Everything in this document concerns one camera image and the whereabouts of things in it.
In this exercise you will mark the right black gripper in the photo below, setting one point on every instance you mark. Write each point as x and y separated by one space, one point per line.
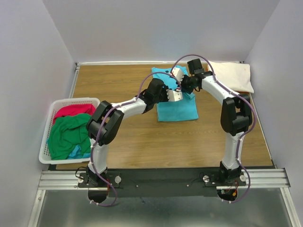
183 89

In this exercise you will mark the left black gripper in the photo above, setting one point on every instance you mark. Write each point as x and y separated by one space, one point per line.
164 90

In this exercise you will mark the cyan polo t shirt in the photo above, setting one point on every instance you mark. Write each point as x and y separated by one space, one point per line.
183 110

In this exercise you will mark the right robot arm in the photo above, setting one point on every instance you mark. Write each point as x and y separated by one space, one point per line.
236 116

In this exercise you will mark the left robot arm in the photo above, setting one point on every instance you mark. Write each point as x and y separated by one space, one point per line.
104 124

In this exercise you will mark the folded white t shirt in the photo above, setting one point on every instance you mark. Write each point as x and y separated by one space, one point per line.
235 76

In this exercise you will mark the red t shirt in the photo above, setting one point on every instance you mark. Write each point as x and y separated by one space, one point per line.
73 110

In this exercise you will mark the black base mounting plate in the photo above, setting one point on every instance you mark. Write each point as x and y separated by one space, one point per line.
163 182

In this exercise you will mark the green t shirt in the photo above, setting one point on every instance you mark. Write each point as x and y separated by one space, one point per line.
66 133

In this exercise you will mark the white plastic laundry basket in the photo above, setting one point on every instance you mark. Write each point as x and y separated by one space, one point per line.
44 154

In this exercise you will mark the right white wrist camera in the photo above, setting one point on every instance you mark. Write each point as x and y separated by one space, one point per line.
178 74

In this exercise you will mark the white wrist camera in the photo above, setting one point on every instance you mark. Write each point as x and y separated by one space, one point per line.
178 74
174 95

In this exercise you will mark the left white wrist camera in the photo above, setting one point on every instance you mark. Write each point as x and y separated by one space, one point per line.
174 95

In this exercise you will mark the aluminium frame rail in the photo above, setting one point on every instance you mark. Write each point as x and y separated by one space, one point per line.
263 202

